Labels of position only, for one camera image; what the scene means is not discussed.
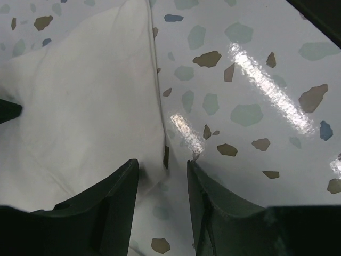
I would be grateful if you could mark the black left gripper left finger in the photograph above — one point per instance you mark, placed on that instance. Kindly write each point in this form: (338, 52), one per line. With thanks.
(97, 221)

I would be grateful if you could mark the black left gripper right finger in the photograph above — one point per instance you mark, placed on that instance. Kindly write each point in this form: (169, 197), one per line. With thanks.
(225, 224)

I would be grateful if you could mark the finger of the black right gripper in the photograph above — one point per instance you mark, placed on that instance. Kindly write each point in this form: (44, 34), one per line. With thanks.
(9, 111)

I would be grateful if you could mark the white t shirt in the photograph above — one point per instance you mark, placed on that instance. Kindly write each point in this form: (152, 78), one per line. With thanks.
(90, 103)

